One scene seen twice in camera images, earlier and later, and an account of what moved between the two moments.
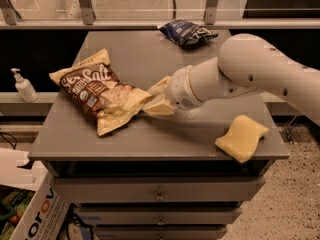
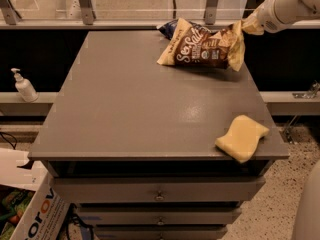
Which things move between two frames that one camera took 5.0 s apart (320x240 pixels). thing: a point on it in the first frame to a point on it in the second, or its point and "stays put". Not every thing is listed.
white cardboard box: [45, 214] stays put
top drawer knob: [159, 197] stays put
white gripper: [180, 87] to [269, 14]
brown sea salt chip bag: [94, 89] to [192, 46]
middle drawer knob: [160, 221] stays put
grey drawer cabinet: [160, 176] stays put
